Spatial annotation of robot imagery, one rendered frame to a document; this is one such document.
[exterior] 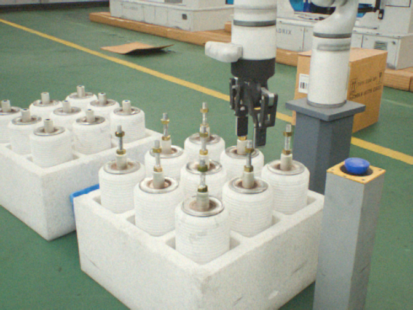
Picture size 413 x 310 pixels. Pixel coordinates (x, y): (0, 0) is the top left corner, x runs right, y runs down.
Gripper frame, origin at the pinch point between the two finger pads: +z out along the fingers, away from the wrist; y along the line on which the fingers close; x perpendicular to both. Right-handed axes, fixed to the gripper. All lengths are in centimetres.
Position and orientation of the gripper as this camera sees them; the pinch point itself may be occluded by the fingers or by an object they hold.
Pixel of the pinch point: (250, 135)
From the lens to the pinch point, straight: 85.6
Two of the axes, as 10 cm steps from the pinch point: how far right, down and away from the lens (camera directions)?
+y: -3.7, -3.5, 8.6
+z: 0.0, 9.3, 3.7
